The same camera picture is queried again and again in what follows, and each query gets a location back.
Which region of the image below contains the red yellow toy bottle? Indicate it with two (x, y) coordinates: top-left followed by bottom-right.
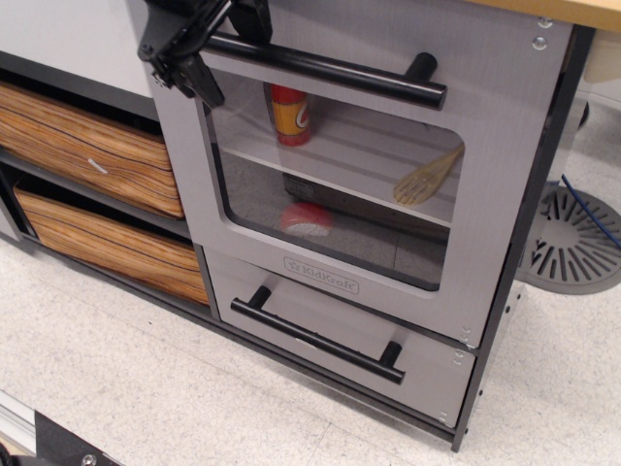
(268, 83), (311, 147)

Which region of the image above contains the black oven door handle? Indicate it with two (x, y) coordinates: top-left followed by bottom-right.
(205, 33), (447, 111)

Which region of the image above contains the upper wood-grain storage bin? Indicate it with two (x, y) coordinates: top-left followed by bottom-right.
(1, 82), (184, 219)

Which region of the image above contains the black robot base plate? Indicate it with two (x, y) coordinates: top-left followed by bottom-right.
(34, 411), (119, 466)

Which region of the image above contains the wooden slotted spatula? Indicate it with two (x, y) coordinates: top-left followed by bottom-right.
(393, 144), (465, 207)

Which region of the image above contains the light wooden countertop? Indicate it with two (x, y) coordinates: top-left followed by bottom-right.
(491, 0), (620, 32)

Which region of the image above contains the black toy kitchen frame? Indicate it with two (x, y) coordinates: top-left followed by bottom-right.
(1, 26), (592, 447)

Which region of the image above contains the grey slotted chair base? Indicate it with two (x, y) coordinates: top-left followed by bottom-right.
(516, 186), (620, 295)

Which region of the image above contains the black drawer handle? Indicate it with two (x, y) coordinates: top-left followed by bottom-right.
(230, 286), (406, 385)

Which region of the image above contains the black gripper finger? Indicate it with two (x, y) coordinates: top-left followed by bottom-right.
(228, 0), (273, 44)
(172, 53), (225, 108)

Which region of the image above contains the grey oven shelf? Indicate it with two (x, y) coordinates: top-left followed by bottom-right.
(213, 97), (462, 227)

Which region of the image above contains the lower wood-grain storage bin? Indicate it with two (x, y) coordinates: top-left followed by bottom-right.
(14, 183), (209, 305)

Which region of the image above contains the wood-grain storage bin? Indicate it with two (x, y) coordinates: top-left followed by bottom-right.
(14, 183), (209, 305)
(1, 82), (184, 219)

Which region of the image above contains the red white toy food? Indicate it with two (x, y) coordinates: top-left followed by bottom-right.
(280, 202), (333, 237)

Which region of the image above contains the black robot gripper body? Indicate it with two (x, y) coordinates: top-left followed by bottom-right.
(138, 1), (233, 90)

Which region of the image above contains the blue cable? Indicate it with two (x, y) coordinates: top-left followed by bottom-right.
(545, 174), (621, 249)

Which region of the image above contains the grey toy oven door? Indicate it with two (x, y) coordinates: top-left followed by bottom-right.
(151, 1), (573, 349)

